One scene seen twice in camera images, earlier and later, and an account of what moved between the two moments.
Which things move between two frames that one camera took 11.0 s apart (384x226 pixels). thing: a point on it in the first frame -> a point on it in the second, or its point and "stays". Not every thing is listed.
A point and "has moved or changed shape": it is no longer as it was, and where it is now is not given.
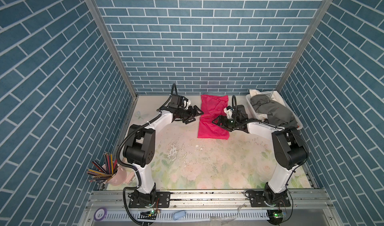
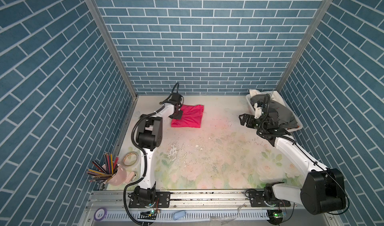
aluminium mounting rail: [208, 200] stays
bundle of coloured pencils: [103, 175] stays
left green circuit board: [148, 215] stays
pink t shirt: [212, 106] has moved or changed shape
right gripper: [223, 124] -> [251, 118]
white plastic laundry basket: [298, 125] stays
